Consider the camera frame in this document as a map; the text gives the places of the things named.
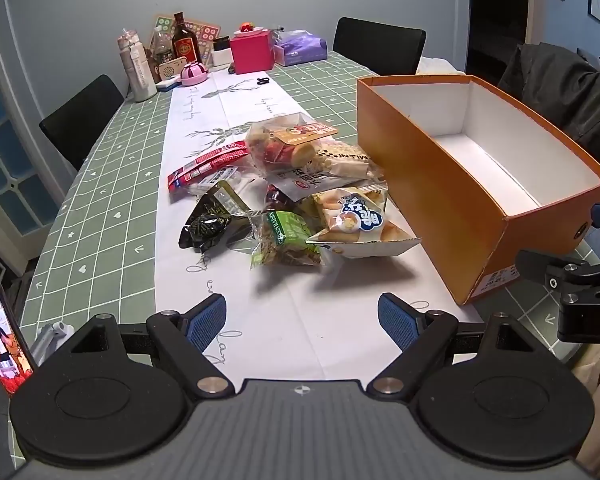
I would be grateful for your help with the white table runner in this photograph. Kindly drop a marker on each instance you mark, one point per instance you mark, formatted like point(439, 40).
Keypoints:
point(282, 322)

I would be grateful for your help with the clear plastic bottle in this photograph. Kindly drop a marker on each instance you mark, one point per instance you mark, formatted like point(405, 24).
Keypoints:
point(161, 46)

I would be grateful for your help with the red spicy strip packet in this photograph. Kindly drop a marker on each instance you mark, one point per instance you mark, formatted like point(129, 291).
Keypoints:
point(206, 164)

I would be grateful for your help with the blue label biscuit bag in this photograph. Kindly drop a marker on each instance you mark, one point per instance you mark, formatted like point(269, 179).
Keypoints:
point(356, 225)

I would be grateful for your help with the white spicy stick packet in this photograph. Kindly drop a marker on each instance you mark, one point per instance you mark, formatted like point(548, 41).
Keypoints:
point(310, 179)

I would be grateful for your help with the green checked tablecloth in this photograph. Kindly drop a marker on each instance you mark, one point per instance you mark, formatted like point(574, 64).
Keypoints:
point(100, 255)

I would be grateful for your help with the black chair far end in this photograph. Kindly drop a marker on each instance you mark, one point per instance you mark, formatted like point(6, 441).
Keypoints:
point(383, 48)

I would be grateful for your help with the purple tissue pack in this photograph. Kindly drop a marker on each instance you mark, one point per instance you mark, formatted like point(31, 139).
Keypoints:
point(298, 47)

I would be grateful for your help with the pink round container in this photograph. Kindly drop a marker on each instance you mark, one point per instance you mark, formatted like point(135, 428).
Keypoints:
point(193, 73)

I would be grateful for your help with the orange cardboard box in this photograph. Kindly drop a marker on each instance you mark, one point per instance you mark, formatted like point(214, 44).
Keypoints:
point(477, 175)

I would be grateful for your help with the smartphone with video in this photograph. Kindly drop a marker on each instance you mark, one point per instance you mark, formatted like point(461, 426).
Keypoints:
point(16, 362)

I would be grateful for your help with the dark green snack packet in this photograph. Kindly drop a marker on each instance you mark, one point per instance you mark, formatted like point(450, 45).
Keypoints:
point(211, 217)

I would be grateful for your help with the green raisin bag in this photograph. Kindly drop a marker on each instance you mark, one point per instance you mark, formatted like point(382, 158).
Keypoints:
point(282, 238)

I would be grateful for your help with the black chair left side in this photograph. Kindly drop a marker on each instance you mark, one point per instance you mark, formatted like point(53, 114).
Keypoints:
point(74, 128)

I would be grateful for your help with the chocolate ball bag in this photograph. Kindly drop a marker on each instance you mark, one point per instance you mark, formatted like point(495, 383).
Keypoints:
point(275, 199)

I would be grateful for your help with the blue white small box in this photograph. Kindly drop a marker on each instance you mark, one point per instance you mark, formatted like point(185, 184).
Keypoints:
point(168, 84)

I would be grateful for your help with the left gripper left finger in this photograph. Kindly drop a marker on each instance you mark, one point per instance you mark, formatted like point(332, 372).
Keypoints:
point(179, 340)

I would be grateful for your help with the dark liquor bottle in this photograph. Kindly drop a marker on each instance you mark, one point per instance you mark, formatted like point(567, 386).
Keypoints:
point(184, 41)

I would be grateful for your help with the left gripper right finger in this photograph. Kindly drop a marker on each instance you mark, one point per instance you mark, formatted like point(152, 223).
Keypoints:
point(422, 338)

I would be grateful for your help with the beige speaker box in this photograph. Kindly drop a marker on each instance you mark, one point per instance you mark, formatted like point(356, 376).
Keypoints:
point(172, 68)

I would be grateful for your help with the white charger box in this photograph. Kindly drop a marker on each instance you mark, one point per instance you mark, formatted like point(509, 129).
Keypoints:
point(221, 52)

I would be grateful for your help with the magenta box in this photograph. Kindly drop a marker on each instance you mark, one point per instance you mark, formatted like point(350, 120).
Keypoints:
point(252, 51)

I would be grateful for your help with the dotted card board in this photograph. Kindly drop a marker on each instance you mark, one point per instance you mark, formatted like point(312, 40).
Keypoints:
point(204, 32)

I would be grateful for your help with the white thermos bottle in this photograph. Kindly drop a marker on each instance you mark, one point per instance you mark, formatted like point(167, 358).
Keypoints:
point(135, 63)

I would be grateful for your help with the checkered puffed corn bag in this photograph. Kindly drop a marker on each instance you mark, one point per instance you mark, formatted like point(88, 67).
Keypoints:
point(343, 160)

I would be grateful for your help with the dried fruit mix bag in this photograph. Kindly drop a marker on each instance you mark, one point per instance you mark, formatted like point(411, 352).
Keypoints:
point(285, 143)

